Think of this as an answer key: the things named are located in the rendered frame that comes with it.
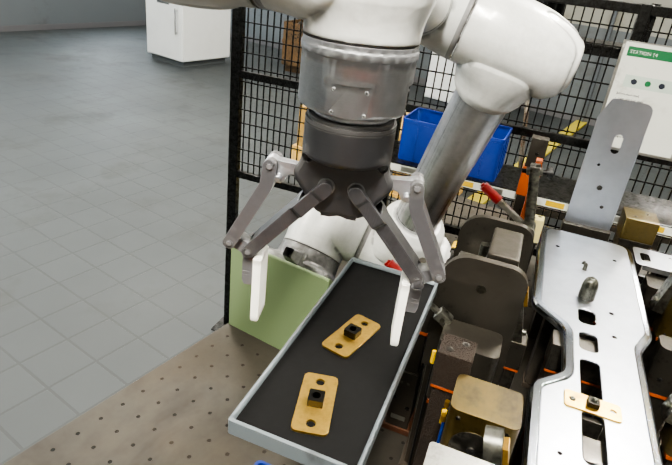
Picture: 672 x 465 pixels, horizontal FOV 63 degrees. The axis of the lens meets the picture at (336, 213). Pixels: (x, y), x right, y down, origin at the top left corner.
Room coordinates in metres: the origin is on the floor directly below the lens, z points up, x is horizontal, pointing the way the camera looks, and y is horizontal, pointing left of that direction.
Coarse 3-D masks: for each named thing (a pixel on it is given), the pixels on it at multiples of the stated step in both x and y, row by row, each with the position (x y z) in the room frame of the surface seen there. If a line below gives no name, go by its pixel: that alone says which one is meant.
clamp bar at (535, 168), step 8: (528, 168) 1.16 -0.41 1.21; (536, 168) 1.14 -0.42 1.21; (552, 168) 1.15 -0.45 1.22; (536, 176) 1.14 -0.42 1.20; (552, 176) 1.14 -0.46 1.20; (528, 184) 1.14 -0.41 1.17; (536, 184) 1.14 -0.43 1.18; (528, 192) 1.14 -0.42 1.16; (536, 192) 1.14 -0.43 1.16; (528, 200) 1.14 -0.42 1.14; (536, 200) 1.14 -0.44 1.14; (528, 208) 1.14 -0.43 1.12; (528, 216) 1.14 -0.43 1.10; (528, 224) 1.14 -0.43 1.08
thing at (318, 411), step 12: (312, 384) 0.46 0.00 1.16; (324, 384) 0.47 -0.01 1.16; (336, 384) 0.47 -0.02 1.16; (300, 396) 0.44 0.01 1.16; (312, 396) 0.44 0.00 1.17; (324, 396) 0.44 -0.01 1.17; (300, 408) 0.43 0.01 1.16; (312, 408) 0.43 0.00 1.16; (324, 408) 0.43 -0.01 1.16; (300, 420) 0.41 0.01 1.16; (312, 420) 0.41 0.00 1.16; (324, 420) 0.41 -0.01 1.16; (300, 432) 0.40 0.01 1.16; (312, 432) 0.40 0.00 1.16; (324, 432) 0.40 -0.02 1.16
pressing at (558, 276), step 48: (576, 240) 1.26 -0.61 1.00; (576, 288) 1.02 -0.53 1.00; (624, 288) 1.04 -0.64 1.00; (576, 336) 0.84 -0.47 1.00; (624, 336) 0.86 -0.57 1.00; (576, 384) 0.71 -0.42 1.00; (624, 384) 0.73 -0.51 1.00; (528, 432) 0.59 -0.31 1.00; (576, 432) 0.61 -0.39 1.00; (624, 432) 0.62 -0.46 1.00
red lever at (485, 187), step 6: (486, 186) 1.18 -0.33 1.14; (486, 192) 1.18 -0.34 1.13; (492, 192) 1.17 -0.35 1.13; (492, 198) 1.17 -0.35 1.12; (498, 198) 1.17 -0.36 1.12; (498, 204) 1.17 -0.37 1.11; (504, 204) 1.16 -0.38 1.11; (504, 210) 1.16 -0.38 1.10; (510, 210) 1.16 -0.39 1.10; (510, 216) 1.16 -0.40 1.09; (516, 216) 1.15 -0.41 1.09; (522, 222) 1.15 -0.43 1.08
